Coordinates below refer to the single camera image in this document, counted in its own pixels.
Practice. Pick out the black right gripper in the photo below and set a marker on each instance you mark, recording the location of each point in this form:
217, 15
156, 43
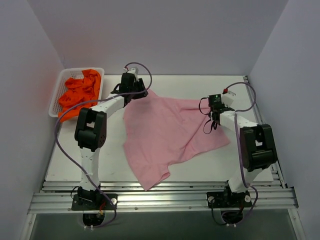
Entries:
212, 114

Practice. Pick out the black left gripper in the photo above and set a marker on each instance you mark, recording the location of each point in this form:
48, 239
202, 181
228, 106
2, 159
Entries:
139, 89

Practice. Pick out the pink t-shirt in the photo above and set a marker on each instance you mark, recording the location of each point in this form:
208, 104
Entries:
164, 131

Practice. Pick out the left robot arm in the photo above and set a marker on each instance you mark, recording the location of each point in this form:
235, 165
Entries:
91, 131

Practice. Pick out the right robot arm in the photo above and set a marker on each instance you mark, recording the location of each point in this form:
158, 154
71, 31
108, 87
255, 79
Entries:
255, 142

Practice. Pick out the orange t-shirt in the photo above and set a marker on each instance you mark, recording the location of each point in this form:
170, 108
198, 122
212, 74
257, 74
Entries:
81, 89

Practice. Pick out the white plastic basket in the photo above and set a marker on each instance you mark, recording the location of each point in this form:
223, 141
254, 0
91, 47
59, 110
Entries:
60, 88

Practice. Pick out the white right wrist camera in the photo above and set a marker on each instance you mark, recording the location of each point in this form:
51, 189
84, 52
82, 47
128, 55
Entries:
228, 97

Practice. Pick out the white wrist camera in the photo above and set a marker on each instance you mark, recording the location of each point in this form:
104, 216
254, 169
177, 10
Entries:
228, 97
131, 70

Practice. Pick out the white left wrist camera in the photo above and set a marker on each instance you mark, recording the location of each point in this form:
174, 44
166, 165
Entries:
131, 70

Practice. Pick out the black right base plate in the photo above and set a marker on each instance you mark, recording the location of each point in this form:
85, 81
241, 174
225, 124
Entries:
221, 199

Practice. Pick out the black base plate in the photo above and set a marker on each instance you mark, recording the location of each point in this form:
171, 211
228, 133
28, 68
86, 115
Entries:
94, 203
221, 199

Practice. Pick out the aluminium mounting rail frame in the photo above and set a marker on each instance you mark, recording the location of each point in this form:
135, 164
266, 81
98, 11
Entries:
189, 182

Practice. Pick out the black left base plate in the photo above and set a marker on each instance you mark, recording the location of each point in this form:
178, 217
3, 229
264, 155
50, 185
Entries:
94, 203

